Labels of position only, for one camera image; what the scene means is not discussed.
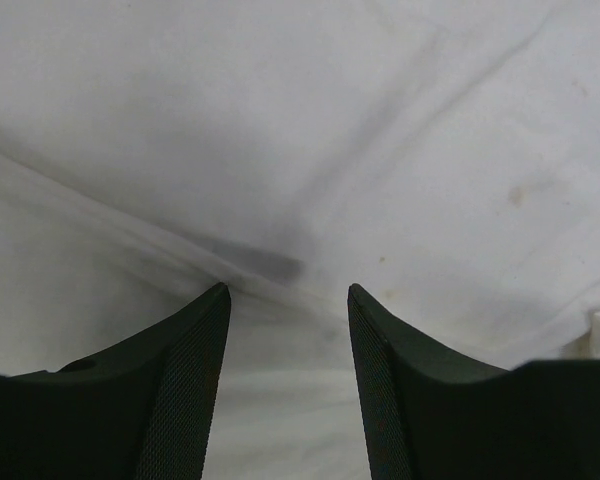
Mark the white t shirt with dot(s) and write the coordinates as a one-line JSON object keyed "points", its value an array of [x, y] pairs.
{"points": [[445, 155]]}

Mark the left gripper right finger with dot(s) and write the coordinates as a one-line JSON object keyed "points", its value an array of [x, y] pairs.
{"points": [[430, 412]]}

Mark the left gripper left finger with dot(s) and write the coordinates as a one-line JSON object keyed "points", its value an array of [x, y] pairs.
{"points": [[140, 409]]}

